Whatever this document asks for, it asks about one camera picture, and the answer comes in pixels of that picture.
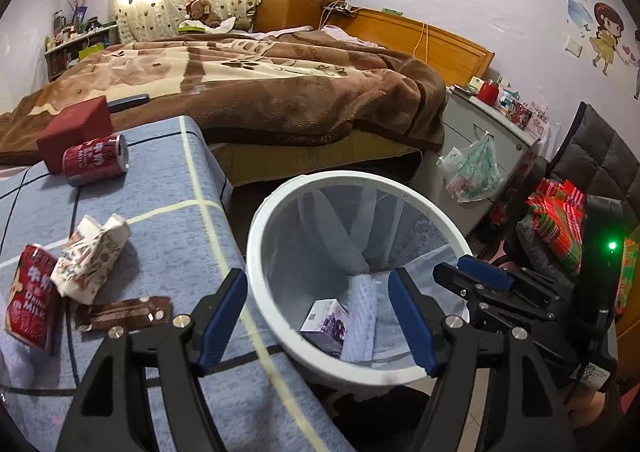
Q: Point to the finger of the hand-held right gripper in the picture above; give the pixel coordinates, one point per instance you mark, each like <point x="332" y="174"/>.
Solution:
<point x="485" y="269"/>
<point x="452" y="279"/>

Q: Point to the green printed plastic bag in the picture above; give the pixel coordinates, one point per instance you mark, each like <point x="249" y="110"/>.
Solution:
<point x="472" y="171"/>

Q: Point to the red drink can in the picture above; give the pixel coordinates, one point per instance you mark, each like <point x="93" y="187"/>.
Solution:
<point x="95" y="159"/>

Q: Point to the brown coffee sachet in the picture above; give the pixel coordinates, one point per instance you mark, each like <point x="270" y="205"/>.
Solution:
<point x="125" y="313"/>

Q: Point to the red green plaid cloth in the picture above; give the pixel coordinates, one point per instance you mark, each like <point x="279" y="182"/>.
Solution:
<point x="560" y="212"/>

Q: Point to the red cup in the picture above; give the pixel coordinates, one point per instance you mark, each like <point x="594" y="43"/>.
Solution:
<point x="487" y="92"/>

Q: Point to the brown teddy bear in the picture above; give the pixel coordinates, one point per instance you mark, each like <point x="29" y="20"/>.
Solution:
<point x="202" y="9"/>

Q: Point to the cartoon wall sticker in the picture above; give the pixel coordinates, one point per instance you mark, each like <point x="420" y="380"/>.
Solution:
<point x="605" y="31"/>

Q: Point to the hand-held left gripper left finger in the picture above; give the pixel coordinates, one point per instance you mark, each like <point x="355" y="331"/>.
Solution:
<point x="220" y="324"/>

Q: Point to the cluttered white shelf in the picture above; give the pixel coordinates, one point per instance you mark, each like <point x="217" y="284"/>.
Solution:
<point x="65" y="51"/>

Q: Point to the blue checked sheet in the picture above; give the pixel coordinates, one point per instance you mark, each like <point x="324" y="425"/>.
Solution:
<point x="165" y="242"/>

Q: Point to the dark grey chair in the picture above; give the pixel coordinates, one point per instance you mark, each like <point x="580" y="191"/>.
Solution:
<point x="600" y="146"/>

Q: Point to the person's right hand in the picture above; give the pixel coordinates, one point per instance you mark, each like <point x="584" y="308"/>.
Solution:
<point x="592" y="409"/>

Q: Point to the wooden headboard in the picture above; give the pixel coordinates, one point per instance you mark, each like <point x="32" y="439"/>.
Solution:
<point x="440" y="46"/>

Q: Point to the colourful small boxes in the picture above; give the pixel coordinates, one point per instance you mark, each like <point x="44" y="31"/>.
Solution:
<point x="515" y="106"/>

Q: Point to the white paper carton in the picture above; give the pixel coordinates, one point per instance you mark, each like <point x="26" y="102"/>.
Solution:
<point x="85" y="257"/>

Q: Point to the dark red box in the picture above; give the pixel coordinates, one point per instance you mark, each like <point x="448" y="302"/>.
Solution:
<point x="75" y="124"/>

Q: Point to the small white purple carton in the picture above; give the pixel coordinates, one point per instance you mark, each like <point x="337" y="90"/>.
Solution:
<point x="325" y="322"/>

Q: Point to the dark flat phone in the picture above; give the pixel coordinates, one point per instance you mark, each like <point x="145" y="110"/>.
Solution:
<point x="127" y="102"/>

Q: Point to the white nightstand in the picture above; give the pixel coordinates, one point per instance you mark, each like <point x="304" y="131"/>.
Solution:
<point x="460" y="121"/>

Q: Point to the red milk can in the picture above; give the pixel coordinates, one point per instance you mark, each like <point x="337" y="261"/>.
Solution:
<point x="30" y="297"/>

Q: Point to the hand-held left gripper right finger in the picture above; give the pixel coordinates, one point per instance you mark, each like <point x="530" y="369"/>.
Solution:
<point x="415" y="327"/>

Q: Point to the white mesh trash bin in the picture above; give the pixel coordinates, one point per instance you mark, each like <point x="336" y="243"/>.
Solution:
<point x="320" y="232"/>

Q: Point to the white foam fruit net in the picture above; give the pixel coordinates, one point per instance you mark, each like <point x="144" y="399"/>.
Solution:
<point x="362" y="322"/>

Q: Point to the brown patterned blanket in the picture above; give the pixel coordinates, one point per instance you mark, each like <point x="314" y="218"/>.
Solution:
<point x="275" y="81"/>

